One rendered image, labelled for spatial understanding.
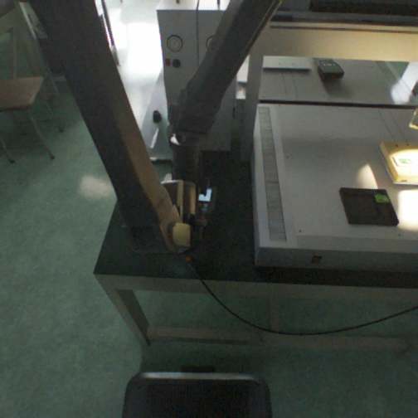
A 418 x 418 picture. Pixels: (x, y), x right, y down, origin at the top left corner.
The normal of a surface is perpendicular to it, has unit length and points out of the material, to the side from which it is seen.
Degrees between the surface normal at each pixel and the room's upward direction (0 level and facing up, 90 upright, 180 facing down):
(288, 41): 90
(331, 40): 90
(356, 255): 90
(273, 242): 0
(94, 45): 70
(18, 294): 0
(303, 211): 0
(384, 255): 90
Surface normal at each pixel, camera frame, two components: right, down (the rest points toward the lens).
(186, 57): -0.06, 0.77
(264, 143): 0.00, -0.63
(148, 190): 0.86, -0.15
